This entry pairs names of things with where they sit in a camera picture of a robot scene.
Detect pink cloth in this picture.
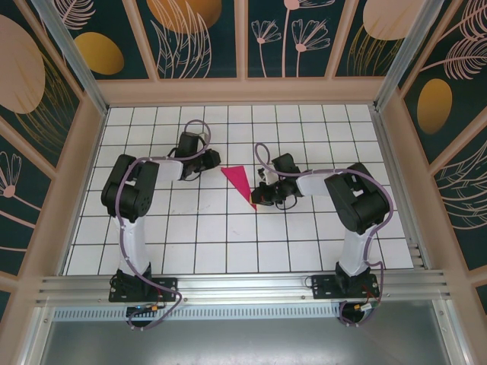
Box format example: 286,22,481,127
220,166,259,211

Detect grey metal panel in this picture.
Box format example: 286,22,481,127
36,318,457,365

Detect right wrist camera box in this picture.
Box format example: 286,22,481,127
258,167,278,186

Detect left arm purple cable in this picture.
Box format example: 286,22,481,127
117,120,212,332

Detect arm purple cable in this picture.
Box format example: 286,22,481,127
117,120,212,332
253,143,393,329

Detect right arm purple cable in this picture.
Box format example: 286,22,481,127
253,143,393,329

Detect long aluminium base rail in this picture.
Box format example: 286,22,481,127
36,269,454,306

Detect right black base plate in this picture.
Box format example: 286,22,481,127
310,274,381,300

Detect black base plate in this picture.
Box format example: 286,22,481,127
310,274,381,300
109,276,180,303

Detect slotted grey cable duct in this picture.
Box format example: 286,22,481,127
52,302,437,321

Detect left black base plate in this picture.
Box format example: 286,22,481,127
109,276,180,303

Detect aluminium frame post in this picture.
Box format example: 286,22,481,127
374,0,457,113
30,0,111,116

